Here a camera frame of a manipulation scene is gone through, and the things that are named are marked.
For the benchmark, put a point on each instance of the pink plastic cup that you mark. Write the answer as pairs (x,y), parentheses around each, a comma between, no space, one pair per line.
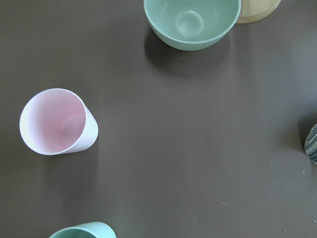
(56,121)

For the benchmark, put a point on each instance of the green bowl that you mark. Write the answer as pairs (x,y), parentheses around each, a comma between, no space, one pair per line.
(191,25)

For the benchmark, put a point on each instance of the green plastic cup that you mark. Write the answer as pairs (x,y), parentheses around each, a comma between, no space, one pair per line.
(87,230)

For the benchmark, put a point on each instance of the wooden glass drying stand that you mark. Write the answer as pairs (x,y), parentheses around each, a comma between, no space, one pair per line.
(255,10)

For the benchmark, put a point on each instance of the steel ice scoop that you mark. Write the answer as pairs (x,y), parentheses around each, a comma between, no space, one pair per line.
(310,145)

